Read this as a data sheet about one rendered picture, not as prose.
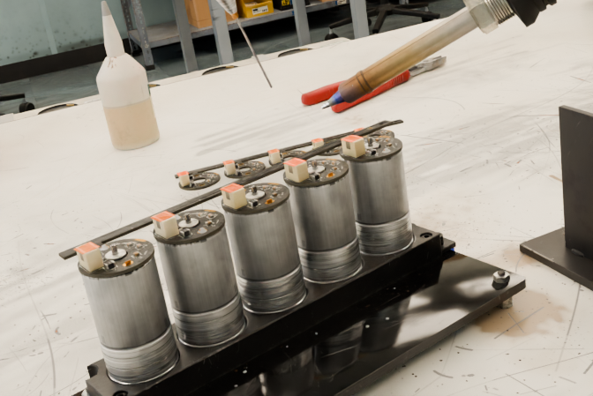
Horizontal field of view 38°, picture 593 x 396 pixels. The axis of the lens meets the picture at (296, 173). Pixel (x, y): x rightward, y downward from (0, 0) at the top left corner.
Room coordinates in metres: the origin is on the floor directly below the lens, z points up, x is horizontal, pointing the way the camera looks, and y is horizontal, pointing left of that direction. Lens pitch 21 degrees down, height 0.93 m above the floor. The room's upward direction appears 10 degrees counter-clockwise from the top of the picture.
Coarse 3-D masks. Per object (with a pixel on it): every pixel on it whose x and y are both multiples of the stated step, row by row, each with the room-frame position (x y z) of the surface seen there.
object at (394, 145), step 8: (376, 136) 0.33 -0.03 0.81; (384, 136) 0.33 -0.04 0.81; (384, 144) 0.32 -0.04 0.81; (392, 144) 0.32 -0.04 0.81; (400, 144) 0.32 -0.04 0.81; (368, 152) 0.31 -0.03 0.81; (376, 152) 0.31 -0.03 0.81; (392, 152) 0.31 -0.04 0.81; (352, 160) 0.31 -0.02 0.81; (360, 160) 0.31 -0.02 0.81; (368, 160) 0.31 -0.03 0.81; (376, 160) 0.31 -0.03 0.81
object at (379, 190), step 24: (360, 168) 0.31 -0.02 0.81; (384, 168) 0.31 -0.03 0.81; (360, 192) 0.31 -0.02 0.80; (384, 192) 0.31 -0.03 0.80; (360, 216) 0.31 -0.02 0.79; (384, 216) 0.31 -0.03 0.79; (408, 216) 0.31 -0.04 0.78; (360, 240) 0.31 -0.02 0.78; (384, 240) 0.31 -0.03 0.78; (408, 240) 0.31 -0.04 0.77
